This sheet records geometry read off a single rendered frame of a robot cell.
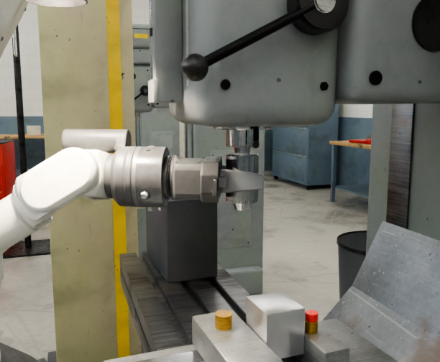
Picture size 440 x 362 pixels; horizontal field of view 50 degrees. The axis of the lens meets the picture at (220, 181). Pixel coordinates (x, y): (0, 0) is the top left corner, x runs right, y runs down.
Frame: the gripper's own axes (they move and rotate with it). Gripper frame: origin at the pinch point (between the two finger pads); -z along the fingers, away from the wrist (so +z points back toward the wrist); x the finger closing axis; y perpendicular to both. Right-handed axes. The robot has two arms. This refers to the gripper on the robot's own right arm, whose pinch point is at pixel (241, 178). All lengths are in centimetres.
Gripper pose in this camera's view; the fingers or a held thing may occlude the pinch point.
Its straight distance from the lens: 68.8
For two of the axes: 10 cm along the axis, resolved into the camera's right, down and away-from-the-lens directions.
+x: 0.5, -1.5, 9.9
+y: -0.1, 9.9, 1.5
